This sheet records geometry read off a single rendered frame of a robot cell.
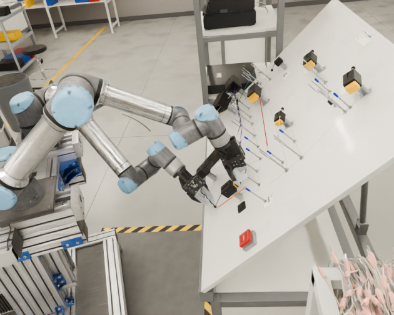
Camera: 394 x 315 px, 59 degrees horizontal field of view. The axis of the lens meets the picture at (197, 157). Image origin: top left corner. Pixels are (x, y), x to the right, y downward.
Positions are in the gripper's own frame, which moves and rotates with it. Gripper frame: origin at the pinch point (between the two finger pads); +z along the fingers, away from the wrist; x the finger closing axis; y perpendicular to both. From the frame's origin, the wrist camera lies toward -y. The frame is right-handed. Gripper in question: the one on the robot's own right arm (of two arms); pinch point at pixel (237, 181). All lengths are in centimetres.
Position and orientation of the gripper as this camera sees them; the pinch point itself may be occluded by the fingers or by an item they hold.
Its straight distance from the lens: 141.5
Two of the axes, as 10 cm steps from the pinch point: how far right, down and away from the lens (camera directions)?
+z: 4.5, 7.3, 5.1
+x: 0.5, -5.9, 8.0
